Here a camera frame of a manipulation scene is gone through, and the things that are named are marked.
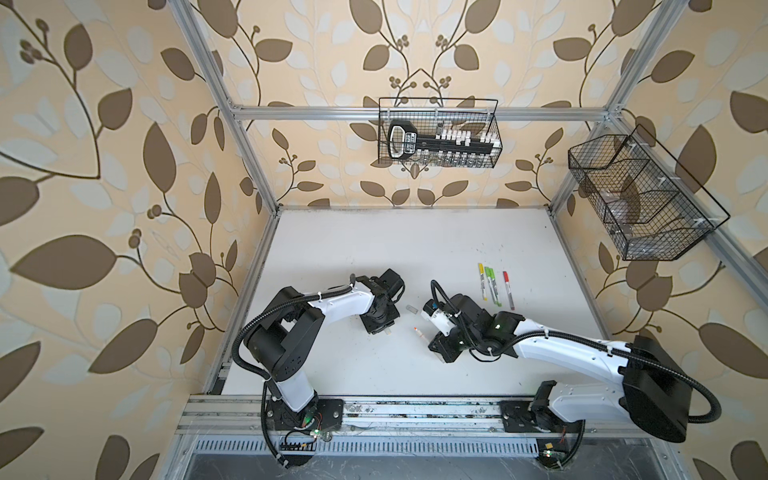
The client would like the green white pen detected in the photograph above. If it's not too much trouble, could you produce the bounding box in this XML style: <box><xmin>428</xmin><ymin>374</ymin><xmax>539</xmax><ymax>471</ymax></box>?
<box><xmin>487</xmin><ymin>279</ymin><xmax>496</xmax><ymax>305</ymax></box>

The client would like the white pen with black print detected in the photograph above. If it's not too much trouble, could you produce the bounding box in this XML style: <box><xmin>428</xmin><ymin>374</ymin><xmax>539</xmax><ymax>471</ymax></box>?
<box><xmin>480</xmin><ymin>274</ymin><xmax>488</xmax><ymax>301</ymax></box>

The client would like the red white pen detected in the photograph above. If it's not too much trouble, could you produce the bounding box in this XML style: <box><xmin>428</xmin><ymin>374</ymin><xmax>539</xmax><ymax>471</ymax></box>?
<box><xmin>505</xmin><ymin>277</ymin><xmax>515</xmax><ymax>311</ymax></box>

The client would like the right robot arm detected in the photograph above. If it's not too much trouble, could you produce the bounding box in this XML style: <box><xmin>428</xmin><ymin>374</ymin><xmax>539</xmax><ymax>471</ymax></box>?
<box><xmin>422</xmin><ymin>280</ymin><xmax>722</xmax><ymax>470</ymax></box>

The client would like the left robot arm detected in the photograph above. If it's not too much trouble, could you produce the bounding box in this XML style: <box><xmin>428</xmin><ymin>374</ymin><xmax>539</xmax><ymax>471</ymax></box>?
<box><xmin>231</xmin><ymin>269</ymin><xmax>405</xmax><ymax>469</ymax></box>

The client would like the black tool with sockets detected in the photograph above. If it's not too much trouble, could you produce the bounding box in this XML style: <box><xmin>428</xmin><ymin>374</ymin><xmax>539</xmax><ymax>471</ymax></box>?
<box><xmin>385</xmin><ymin>120</ymin><xmax>502</xmax><ymax>160</ymax></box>

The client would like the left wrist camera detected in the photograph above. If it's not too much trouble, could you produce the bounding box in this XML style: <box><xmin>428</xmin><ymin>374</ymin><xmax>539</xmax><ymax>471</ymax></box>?
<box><xmin>376</xmin><ymin>268</ymin><xmax>405</xmax><ymax>304</ymax></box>

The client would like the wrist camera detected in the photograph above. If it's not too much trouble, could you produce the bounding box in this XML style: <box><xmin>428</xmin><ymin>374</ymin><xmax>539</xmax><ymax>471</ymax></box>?
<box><xmin>376</xmin><ymin>268</ymin><xmax>405</xmax><ymax>304</ymax></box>
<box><xmin>420</xmin><ymin>300</ymin><xmax>457</xmax><ymax>337</ymax></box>

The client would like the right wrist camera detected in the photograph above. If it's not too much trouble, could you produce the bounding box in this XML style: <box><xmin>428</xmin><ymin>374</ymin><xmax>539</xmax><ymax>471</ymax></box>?
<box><xmin>420</xmin><ymin>300</ymin><xmax>457</xmax><ymax>337</ymax></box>

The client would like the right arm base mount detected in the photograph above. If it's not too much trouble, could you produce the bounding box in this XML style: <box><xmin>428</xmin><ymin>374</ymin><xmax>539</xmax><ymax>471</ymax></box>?
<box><xmin>499</xmin><ymin>400</ymin><xmax>583</xmax><ymax>435</ymax></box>

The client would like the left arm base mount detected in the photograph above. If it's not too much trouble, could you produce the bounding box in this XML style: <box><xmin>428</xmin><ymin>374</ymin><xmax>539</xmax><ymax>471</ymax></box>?
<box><xmin>265</xmin><ymin>398</ymin><xmax>344</xmax><ymax>432</ymax></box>

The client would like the rear wire basket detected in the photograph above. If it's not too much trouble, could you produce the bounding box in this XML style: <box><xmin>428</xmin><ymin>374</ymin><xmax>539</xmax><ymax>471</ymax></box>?
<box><xmin>377</xmin><ymin>96</ymin><xmax>503</xmax><ymax>169</ymax></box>

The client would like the side wire basket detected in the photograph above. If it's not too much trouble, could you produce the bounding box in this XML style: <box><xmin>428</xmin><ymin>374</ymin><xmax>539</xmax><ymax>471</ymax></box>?
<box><xmin>568</xmin><ymin>125</ymin><xmax>731</xmax><ymax>262</ymax></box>

